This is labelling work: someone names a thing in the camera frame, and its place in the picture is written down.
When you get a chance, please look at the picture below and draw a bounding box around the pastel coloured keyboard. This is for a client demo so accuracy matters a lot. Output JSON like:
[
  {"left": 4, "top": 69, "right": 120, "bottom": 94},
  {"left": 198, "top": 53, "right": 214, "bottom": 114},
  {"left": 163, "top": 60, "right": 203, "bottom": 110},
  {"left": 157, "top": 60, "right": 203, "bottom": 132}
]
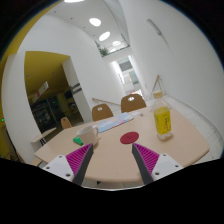
[{"left": 98, "top": 112, "right": 134, "bottom": 133}]

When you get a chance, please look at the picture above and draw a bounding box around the small white side table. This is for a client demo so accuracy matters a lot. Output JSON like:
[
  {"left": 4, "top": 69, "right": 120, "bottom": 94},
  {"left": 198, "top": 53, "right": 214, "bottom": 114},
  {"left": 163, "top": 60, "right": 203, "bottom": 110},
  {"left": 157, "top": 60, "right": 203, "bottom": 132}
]
[{"left": 32, "top": 127, "right": 56, "bottom": 145}]

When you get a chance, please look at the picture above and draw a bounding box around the dark red round coaster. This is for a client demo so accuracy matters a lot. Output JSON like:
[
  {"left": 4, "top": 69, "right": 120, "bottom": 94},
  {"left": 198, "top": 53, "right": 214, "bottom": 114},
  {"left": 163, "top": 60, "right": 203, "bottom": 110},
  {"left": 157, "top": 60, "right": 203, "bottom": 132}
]
[{"left": 120, "top": 132, "right": 139, "bottom": 144}]

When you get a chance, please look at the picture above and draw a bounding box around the clear bottle yellow label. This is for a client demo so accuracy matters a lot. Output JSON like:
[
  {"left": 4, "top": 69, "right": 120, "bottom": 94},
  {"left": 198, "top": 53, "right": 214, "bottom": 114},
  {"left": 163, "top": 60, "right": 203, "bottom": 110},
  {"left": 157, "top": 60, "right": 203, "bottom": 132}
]
[{"left": 153, "top": 91, "right": 172, "bottom": 140}]

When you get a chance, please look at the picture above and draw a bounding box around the brown wooden chair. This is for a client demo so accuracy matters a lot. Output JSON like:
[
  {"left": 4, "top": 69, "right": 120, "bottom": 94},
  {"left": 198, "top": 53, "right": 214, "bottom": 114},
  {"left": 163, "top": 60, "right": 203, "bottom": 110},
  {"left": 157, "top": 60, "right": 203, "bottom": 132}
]
[
  {"left": 92, "top": 104, "right": 113, "bottom": 121},
  {"left": 121, "top": 94, "right": 146, "bottom": 112}
]

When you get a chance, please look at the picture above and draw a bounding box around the wooden easel stand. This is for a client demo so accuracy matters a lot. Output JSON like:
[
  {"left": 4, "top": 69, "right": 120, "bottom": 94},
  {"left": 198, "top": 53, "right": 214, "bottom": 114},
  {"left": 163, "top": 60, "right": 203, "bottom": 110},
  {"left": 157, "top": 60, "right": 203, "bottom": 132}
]
[{"left": 149, "top": 75, "right": 162, "bottom": 100}]

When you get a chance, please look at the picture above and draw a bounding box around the brown wooden chair right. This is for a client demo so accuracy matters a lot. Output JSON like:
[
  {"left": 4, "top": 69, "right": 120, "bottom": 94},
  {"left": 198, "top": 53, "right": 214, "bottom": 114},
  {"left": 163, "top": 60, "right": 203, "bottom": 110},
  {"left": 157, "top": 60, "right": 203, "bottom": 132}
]
[{"left": 121, "top": 94, "right": 146, "bottom": 112}]

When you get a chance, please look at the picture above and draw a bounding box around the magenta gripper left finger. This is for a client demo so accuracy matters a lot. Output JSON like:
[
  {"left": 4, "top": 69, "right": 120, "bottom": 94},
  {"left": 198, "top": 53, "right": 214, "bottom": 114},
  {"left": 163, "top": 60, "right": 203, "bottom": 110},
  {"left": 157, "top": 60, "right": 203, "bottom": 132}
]
[{"left": 44, "top": 144, "right": 93, "bottom": 186}]

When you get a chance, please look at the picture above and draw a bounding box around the brown chair far left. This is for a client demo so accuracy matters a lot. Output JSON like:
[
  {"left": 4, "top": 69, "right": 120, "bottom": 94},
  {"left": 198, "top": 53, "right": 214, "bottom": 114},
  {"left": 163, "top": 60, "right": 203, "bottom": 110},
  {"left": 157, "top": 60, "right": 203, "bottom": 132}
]
[{"left": 61, "top": 117, "right": 72, "bottom": 129}]

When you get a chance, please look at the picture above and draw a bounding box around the green small object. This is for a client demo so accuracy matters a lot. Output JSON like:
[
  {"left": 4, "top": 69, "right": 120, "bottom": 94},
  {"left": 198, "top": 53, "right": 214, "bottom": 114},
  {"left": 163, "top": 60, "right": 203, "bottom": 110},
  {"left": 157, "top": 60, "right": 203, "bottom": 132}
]
[{"left": 73, "top": 136, "right": 83, "bottom": 146}]

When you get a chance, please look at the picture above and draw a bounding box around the brown wooden chair left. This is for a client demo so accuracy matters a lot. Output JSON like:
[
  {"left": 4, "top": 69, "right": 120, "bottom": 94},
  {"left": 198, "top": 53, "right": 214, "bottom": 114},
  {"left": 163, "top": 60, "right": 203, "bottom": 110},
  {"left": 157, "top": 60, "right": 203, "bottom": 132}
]
[{"left": 92, "top": 104, "right": 113, "bottom": 121}]

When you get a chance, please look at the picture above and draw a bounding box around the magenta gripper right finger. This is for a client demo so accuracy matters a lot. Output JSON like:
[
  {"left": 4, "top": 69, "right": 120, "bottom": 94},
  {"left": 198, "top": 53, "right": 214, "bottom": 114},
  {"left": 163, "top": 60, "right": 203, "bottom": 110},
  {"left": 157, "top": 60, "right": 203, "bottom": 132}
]
[{"left": 132, "top": 143, "right": 182, "bottom": 185}]

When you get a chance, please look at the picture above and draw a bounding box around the white ceramic mug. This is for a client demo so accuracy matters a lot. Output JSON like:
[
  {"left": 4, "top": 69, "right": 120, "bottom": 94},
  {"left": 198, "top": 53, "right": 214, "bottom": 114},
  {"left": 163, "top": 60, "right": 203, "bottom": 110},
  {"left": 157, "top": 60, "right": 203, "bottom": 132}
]
[{"left": 77, "top": 126, "right": 99, "bottom": 145}]

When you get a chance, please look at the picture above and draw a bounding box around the hanging green plant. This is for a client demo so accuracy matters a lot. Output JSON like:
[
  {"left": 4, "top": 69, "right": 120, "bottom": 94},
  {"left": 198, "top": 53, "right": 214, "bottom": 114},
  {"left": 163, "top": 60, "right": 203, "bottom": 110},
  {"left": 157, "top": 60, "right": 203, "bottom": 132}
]
[{"left": 99, "top": 48, "right": 109, "bottom": 57}]

